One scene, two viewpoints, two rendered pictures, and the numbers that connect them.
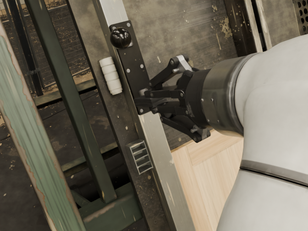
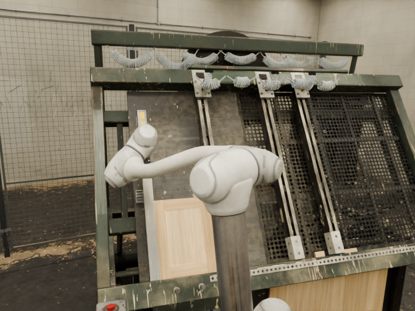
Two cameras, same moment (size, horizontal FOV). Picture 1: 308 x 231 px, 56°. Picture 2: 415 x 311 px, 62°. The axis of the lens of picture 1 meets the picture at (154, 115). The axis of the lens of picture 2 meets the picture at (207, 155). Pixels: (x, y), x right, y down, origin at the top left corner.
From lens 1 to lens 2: 1.39 m
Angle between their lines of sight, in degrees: 32
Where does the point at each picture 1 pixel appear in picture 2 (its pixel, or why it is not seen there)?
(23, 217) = (89, 303)
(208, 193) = (170, 227)
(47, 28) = (121, 145)
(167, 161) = (150, 201)
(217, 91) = not seen: hidden behind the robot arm
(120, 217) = (126, 225)
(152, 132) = (147, 187)
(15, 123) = (96, 167)
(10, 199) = (86, 291)
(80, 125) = not seen: hidden behind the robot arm
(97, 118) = not seen: hidden behind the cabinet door
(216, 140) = (181, 203)
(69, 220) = (102, 206)
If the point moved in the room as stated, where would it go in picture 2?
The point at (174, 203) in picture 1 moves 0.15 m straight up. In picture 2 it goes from (149, 220) to (148, 193)
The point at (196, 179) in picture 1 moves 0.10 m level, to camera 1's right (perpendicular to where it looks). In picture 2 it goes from (165, 217) to (182, 219)
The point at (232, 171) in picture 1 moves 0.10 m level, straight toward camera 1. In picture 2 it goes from (187, 221) to (174, 227)
